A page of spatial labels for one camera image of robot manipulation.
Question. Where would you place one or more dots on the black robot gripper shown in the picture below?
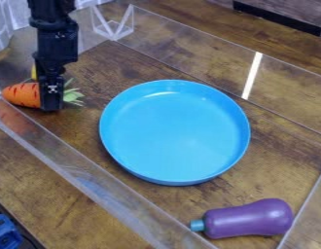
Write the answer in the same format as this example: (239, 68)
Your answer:
(56, 47)

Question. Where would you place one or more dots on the orange toy carrot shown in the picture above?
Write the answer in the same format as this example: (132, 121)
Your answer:
(24, 94)

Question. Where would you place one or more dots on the blue round tray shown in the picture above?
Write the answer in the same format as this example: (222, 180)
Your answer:
(175, 132)

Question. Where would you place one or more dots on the yellow toy lemon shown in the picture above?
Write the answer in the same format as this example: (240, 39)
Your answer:
(33, 73)

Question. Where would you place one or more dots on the white mesh curtain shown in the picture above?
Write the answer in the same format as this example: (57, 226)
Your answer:
(14, 14)

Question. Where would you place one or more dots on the blue object at corner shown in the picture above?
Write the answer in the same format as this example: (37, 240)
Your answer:
(10, 238)

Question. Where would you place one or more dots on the purple toy eggplant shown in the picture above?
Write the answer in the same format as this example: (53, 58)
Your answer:
(264, 217)

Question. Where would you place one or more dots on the clear acrylic barrier frame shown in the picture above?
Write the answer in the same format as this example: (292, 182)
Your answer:
(61, 185)

